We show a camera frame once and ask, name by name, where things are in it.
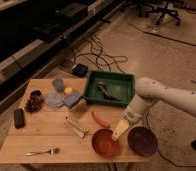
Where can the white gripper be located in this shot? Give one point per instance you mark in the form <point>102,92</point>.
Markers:
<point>133,115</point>

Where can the orange bowl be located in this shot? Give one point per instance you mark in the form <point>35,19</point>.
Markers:
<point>103,144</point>

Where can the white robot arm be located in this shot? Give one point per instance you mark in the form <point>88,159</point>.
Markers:
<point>147,93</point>

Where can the green plastic tray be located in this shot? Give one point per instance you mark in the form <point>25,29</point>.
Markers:
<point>118,85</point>

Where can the dark utensil in tray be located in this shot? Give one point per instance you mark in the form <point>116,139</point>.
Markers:
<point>101,87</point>

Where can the orange carrot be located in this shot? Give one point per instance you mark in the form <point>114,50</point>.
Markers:
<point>100,121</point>

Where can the dark purple bowl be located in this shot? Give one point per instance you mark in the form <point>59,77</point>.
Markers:
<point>142,141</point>

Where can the beige wooden tongs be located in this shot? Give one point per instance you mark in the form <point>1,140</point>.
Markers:
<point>77,127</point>

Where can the blue yellow sponge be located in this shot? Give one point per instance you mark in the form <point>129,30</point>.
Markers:
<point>72,99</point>

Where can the yellow orange ball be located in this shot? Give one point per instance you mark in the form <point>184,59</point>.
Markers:
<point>68,90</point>

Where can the black power adapter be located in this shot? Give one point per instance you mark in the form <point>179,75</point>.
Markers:
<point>79,70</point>

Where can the wooden table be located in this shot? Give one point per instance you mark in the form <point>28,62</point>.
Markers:
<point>48,129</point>

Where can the silver fork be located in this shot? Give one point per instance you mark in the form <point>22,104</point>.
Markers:
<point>50,151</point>

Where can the dark grape bunch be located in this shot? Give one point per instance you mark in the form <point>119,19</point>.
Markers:
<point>34,104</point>

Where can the dark small cup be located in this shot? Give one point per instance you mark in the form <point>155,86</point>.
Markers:
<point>35,93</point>

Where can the black rectangular block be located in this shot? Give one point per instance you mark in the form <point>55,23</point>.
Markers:
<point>19,120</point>

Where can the black office chair base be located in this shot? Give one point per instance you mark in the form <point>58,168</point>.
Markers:
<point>163,11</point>

